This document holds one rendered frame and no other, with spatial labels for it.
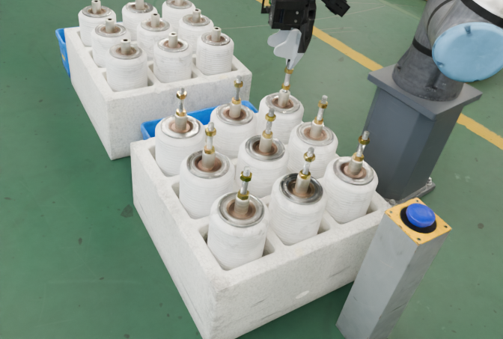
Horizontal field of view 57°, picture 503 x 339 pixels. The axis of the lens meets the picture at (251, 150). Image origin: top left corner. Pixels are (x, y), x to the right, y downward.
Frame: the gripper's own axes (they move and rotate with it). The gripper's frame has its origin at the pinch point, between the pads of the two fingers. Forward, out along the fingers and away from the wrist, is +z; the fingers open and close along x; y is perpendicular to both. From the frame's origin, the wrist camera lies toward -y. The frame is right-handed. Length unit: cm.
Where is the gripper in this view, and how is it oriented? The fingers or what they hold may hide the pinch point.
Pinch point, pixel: (293, 61)
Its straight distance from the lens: 94.8
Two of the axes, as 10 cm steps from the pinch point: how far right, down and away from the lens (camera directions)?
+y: -9.6, 0.8, -2.8
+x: 2.6, 6.3, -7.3
